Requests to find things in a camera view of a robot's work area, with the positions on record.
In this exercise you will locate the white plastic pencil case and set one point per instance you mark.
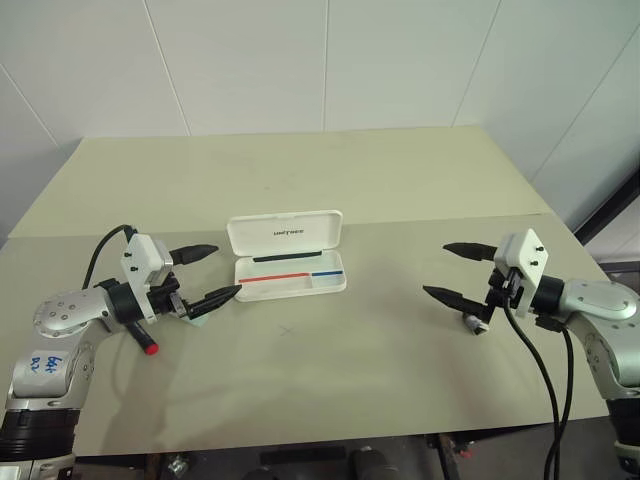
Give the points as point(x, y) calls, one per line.
point(300, 222)

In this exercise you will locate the black pen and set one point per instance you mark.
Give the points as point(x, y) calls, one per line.
point(285, 257)

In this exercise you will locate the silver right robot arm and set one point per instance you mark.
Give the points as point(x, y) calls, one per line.
point(600, 300)

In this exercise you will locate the black marker with red cap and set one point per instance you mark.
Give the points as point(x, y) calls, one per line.
point(150, 347)

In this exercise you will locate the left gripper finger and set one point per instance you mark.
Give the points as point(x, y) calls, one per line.
point(215, 301)
point(195, 252)

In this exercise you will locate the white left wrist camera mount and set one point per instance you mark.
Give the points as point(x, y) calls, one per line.
point(140, 255)

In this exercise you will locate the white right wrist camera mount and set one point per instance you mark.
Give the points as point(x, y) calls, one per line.
point(525, 250)

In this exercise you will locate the black metal frame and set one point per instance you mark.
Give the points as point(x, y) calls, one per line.
point(620, 210)

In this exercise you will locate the red pen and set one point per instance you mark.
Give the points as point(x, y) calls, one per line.
point(275, 277)

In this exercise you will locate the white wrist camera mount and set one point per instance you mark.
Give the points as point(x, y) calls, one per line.
point(140, 255)
point(525, 250)

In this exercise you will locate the black table frame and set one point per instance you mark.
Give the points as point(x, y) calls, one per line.
point(450, 450)

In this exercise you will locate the blue pen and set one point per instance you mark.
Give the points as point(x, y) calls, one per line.
point(327, 273)

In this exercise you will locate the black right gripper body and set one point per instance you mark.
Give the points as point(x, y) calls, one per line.
point(502, 290)

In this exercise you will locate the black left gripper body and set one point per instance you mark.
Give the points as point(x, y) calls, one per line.
point(167, 297)

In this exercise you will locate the small dark cylindrical object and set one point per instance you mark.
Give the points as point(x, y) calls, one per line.
point(475, 326)

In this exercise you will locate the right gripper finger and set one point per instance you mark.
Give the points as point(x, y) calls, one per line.
point(450, 297)
point(470, 250)

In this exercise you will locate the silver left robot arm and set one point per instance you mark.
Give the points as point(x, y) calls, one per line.
point(60, 312)

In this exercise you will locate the pale green eraser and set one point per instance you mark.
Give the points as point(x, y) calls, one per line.
point(199, 323)

